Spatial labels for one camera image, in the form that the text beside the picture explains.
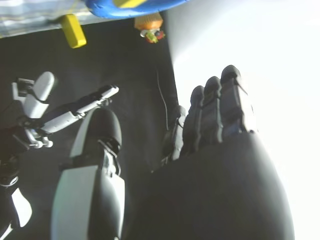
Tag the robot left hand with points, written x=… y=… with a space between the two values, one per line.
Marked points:
x=200 y=195

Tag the yellow block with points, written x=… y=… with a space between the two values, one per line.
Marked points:
x=73 y=32

